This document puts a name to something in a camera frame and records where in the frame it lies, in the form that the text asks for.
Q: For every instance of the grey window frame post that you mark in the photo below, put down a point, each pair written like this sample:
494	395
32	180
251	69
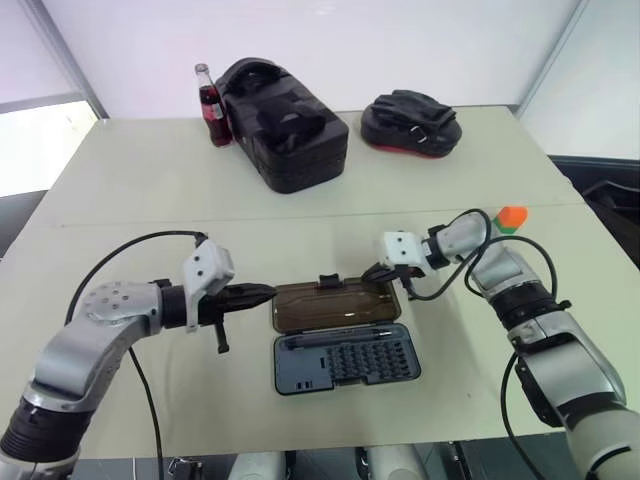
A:
65	55
555	55

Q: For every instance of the orange and green block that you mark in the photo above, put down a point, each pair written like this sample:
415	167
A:
511	220

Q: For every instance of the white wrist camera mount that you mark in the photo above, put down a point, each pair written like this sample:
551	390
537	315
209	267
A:
400	247
207	270

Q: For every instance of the black furniture beside table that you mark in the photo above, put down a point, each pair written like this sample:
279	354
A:
610	200

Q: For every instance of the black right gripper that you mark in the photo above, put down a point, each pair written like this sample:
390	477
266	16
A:
411	273

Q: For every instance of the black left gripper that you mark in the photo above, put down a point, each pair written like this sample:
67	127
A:
225	300

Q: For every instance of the dark screwdriver bit case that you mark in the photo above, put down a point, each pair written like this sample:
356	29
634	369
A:
345	350

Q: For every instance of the black and red boxing pad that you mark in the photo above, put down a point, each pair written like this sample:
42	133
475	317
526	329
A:
410	127

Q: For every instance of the glass cola bottle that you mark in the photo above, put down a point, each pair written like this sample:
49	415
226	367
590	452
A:
214	110

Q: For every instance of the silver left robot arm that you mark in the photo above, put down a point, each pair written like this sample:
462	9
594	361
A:
100	312

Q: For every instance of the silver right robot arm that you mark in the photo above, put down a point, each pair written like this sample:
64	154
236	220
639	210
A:
565	360

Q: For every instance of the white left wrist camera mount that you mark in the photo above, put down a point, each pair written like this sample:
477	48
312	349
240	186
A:
207	270

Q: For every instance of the black padded bag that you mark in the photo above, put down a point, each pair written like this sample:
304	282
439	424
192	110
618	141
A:
285	130

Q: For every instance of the grey rounded shape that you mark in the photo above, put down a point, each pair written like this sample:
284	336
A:
392	462
257	462

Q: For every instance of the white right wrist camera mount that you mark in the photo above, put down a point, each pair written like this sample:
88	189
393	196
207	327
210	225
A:
400	247

